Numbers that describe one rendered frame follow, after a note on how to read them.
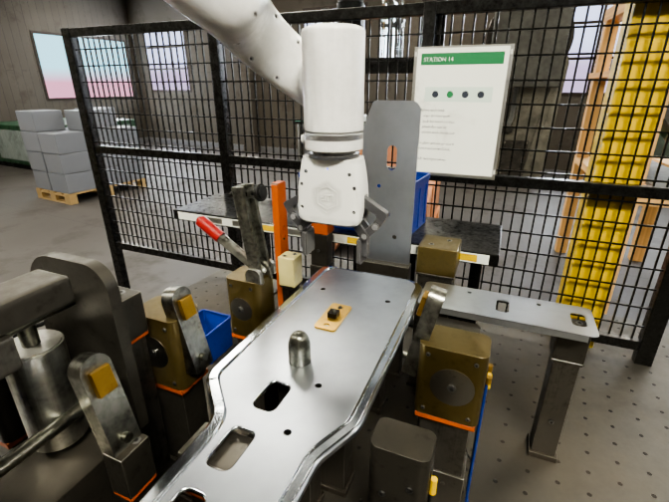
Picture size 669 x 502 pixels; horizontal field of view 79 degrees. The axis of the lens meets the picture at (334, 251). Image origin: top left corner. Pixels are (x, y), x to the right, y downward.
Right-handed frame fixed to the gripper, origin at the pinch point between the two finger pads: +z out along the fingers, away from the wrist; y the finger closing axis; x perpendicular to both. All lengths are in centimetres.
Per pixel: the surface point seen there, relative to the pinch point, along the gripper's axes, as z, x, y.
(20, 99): 2, 487, -879
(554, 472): 42, 11, 40
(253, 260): 3.3, -2.0, -14.3
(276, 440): 12.1, -26.5, 4.1
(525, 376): 43, 38, 35
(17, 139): 62, 386, -751
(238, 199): -7.2, -1.9, -16.2
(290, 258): 5.8, 6.3, -11.8
